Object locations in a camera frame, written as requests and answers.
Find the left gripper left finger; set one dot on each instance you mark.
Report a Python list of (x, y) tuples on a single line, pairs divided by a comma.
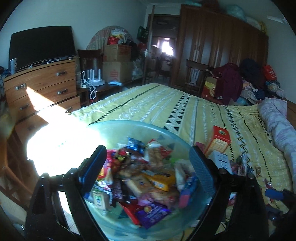
[(90, 168)]

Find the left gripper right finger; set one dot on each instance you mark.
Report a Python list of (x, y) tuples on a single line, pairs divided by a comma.
[(202, 169)]

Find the white grey carton box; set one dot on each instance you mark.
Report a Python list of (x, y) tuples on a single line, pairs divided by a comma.
[(221, 160)]

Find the orange red tea box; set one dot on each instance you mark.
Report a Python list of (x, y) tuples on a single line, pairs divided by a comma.
[(219, 141)]

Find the yellow patterned bedspread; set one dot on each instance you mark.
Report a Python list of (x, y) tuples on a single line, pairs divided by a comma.
[(192, 119)]

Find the green glass snack bowl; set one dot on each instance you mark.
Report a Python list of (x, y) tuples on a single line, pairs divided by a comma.
[(147, 188)]

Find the red yellow gift box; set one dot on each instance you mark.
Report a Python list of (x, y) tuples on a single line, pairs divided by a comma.
[(209, 89)]

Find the pink floral quilt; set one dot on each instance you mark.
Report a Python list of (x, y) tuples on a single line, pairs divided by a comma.
[(274, 113)]

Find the maroon garment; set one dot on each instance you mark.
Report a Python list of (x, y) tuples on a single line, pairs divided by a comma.
[(229, 82)]

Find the white wifi router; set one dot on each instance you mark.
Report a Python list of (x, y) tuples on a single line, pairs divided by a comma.
[(91, 77)]

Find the wooden chest of drawers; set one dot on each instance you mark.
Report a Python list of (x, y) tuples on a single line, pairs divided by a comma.
[(47, 88)]

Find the wooden chair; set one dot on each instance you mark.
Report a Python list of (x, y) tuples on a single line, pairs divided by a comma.
[(195, 78)]

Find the lower cardboard box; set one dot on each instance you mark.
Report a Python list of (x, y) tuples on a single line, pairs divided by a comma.
[(117, 71)]

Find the cardboard box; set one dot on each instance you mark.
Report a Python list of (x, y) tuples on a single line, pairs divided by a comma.
[(117, 53), (117, 71)]

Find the upper cardboard box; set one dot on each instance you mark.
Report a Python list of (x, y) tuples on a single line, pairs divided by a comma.
[(117, 53)]

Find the dark wooden wardrobe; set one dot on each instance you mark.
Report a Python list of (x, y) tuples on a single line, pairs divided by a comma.
[(214, 39)]

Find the black flat television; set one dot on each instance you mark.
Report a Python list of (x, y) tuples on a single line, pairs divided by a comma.
[(41, 44)]

